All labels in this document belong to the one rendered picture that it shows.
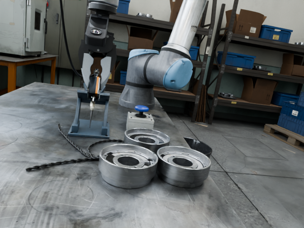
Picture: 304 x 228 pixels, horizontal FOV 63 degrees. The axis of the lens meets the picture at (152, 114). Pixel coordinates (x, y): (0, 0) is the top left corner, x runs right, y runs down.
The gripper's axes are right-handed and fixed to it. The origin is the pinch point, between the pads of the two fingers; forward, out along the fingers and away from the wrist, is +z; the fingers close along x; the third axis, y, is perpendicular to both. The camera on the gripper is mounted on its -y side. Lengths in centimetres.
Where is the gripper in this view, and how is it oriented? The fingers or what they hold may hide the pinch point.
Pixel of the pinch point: (94, 84)
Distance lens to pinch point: 68.8
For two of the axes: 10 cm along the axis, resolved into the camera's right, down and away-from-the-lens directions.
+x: -9.7, -1.1, -2.0
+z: -1.5, 9.6, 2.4
